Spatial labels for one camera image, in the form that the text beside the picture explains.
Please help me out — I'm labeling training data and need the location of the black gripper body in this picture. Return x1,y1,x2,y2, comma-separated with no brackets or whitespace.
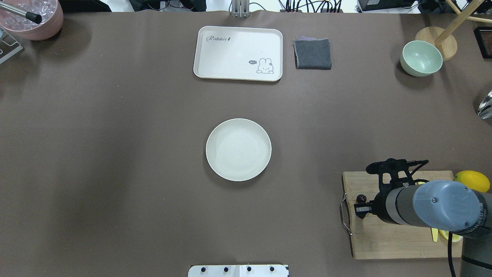
370,192,389,223

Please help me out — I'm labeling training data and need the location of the dark red cherry pair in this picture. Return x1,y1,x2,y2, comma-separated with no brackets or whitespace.
356,194,367,219

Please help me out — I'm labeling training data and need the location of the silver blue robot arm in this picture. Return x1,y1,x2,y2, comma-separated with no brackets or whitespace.
354,180,492,277

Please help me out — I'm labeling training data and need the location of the cream rabbit tray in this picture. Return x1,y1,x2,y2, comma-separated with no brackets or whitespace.
193,26,283,82

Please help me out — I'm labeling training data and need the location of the dark wooden tray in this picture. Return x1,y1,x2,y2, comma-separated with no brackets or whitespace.
473,27,492,58

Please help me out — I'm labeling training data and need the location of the wooden cutting board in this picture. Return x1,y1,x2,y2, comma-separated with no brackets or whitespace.
339,171,447,260

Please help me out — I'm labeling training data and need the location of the yellow plastic knife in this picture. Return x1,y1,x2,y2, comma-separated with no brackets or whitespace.
430,228,439,242

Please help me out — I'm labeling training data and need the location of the whole yellow lemon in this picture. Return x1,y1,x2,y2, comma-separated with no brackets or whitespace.
454,170,491,193

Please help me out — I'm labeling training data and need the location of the round cream plate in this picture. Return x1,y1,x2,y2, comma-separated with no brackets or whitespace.
204,118,273,182

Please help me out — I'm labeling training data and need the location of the metal ice scoop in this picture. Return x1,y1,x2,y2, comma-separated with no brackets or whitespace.
476,90,492,120

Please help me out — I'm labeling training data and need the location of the mint green bowl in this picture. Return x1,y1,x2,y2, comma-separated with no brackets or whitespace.
399,40,444,77

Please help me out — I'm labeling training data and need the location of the folded grey cloth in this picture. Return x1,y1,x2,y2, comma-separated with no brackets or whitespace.
293,37,332,70

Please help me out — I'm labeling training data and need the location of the wooden mug tree stand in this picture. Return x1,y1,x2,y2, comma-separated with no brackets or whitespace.
415,0,492,61

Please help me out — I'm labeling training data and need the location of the pink bowl of ice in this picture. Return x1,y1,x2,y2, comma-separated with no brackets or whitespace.
0,0,64,41

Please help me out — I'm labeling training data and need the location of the metal muddler black tip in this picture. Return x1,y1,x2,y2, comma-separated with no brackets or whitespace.
0,1,42,24

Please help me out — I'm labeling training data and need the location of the white cup rack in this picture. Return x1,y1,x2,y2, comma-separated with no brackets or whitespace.
0,27,23,64

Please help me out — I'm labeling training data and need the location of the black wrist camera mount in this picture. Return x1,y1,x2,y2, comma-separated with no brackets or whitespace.
366,158,429,194

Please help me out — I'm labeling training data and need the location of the white pedestal base plate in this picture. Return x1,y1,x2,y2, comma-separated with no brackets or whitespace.
188,264,289,277

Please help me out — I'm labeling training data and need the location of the aluminium frame post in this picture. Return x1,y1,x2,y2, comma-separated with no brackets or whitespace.
230,0,251,18

